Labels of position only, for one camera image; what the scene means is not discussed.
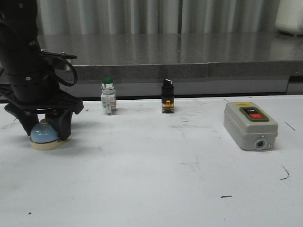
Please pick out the grey on-off switch box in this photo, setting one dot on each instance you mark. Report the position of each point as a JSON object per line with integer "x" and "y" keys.
{"x": 250, "y": 126}

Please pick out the grey stone counter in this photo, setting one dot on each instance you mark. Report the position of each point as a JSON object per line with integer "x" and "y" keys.
{"x": 213, "y": 64}

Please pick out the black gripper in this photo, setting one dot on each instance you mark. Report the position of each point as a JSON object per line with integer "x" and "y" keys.
{"x": 33, "y": 84}

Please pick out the blue dome call bell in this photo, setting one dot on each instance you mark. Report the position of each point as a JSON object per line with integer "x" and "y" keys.
{"x": 44, "y": 137}

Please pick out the grey pleated curtain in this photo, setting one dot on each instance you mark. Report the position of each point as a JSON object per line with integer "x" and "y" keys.
{"x": 111, "y": 17}

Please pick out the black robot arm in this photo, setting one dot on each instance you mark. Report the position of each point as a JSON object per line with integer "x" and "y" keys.
{"x": 18, "y": 32}

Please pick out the black selector switch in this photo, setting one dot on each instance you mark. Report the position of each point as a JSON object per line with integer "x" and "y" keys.
{"x": 167, "y": 96}

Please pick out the green pilot light switch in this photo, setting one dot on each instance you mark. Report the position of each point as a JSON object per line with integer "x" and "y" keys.
{"x": 108, "y": 96}

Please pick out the white container on counter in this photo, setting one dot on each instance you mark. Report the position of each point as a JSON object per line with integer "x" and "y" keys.
{"x": 289, "y": 17}

